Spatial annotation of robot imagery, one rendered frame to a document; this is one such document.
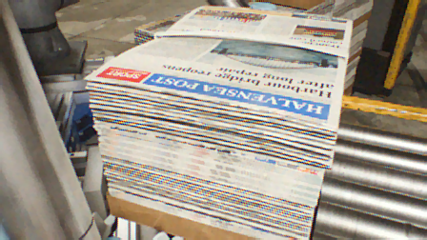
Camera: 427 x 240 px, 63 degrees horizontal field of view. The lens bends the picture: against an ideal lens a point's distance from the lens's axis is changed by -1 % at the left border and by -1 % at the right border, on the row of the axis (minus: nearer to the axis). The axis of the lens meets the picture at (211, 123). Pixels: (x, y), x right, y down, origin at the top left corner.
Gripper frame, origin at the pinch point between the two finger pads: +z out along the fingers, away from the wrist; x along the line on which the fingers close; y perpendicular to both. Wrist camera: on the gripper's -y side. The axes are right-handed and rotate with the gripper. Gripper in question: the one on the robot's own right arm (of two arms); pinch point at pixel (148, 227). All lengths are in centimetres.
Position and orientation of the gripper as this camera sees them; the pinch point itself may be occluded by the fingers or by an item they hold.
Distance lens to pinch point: 55.0
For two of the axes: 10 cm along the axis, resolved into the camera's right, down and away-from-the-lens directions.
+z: 3.7, -5.1, 7.8
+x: -9.3, -1.5, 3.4
